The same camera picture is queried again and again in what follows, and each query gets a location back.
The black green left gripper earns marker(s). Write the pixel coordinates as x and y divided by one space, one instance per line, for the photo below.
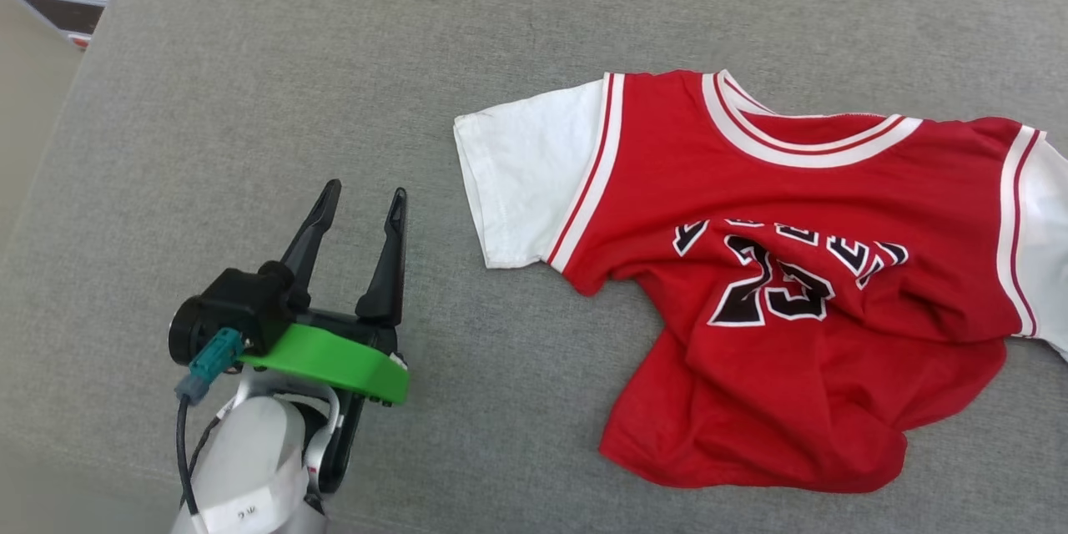
334 359

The red and white basketball jersey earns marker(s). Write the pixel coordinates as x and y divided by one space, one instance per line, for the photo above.
751 183

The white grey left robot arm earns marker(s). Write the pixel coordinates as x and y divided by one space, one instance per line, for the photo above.
250 459

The grey fabric sofa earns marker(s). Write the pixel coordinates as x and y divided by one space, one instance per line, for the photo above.
250 58

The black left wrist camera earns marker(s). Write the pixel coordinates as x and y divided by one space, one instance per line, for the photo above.
225 309

